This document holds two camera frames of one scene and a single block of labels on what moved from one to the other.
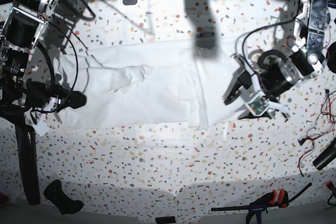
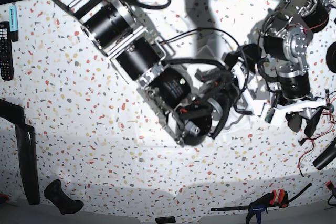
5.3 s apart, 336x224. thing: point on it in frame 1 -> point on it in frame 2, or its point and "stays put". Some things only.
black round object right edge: x=331 y=57 stays put
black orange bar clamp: x=279 y=198 stays put
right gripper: x=38 y=93 -> x=226 y=87
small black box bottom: x=166 y=219 stays put
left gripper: x=276 y=70 -> x=276 y=115
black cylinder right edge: x=326 y=157 stays put
